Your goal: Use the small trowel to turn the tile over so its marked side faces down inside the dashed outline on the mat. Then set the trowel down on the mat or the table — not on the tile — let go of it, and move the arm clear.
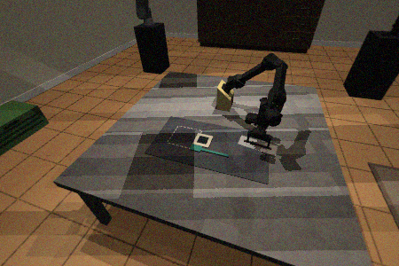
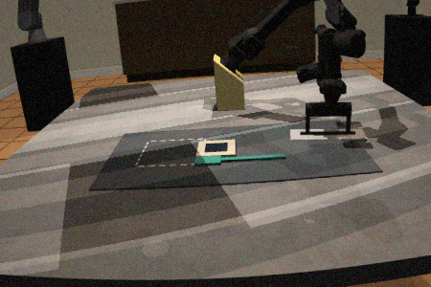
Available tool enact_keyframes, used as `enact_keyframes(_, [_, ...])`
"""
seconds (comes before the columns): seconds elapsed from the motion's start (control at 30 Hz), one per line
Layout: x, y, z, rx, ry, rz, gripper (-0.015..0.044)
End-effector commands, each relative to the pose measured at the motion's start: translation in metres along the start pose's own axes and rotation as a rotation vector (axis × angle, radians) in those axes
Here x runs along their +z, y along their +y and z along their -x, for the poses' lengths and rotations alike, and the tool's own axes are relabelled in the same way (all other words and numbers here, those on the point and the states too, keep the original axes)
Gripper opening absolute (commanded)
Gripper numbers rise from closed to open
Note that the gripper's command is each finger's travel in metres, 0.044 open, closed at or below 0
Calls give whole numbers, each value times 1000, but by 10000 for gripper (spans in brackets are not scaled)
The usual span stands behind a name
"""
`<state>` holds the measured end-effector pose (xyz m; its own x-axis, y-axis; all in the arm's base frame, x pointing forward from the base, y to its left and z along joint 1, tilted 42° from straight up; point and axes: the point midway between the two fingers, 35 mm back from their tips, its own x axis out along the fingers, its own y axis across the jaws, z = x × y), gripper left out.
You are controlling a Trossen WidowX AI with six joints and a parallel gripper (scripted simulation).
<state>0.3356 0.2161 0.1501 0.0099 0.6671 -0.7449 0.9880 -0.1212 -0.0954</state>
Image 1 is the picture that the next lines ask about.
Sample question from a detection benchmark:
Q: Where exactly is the beige tile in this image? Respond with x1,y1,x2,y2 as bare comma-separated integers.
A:
192,133,213,148

